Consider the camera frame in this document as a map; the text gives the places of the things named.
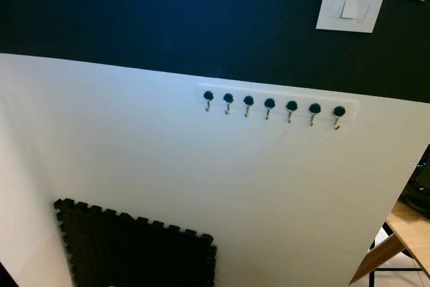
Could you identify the black foam puzzle mat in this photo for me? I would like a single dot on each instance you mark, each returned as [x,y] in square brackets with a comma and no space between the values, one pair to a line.
[134,250]

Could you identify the dark green knob metal hook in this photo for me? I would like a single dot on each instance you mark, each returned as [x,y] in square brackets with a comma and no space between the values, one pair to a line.
[248,100]
[228,98]
[291,105]
[339,110]
[314,107]
[208,95]
[269,103]

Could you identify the wooden table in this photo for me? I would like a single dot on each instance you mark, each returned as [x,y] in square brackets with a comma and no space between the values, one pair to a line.
[406,226]

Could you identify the white key hook rail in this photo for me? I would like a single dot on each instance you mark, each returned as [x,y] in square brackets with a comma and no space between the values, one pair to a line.
[259,99]

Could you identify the black metal leg frame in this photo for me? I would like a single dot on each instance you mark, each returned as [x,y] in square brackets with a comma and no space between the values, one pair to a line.
[403,270]

